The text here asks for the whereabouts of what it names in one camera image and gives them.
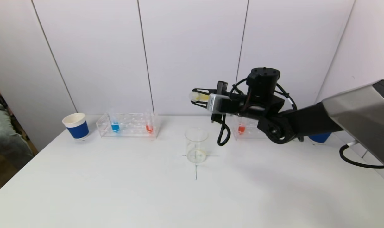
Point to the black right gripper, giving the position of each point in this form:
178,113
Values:
221,95

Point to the test tube with yellow pigment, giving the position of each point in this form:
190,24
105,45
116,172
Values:
198,96

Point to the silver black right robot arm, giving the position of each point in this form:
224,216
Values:
305,122

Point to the test tube with red liquid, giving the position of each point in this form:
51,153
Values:
149,128
241,129

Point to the clear glass beaker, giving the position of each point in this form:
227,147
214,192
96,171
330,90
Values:
196,148

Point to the clear acrylic test tube rack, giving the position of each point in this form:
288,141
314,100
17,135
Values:
131,126
250,129

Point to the test tube with blue liquid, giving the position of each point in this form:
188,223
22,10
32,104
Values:
115,127

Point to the blue white paper cup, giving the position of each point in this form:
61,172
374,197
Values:
320,137
78,131

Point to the person in grey trousers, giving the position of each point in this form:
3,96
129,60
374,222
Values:
5,136

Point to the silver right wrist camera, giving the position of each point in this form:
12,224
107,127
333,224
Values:
218,103

